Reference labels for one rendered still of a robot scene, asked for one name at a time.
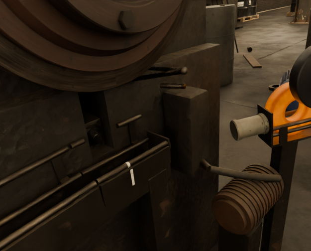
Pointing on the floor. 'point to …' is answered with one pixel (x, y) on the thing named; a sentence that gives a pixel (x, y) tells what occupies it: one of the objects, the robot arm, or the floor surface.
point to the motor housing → (245, 209)
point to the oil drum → (222, 37)
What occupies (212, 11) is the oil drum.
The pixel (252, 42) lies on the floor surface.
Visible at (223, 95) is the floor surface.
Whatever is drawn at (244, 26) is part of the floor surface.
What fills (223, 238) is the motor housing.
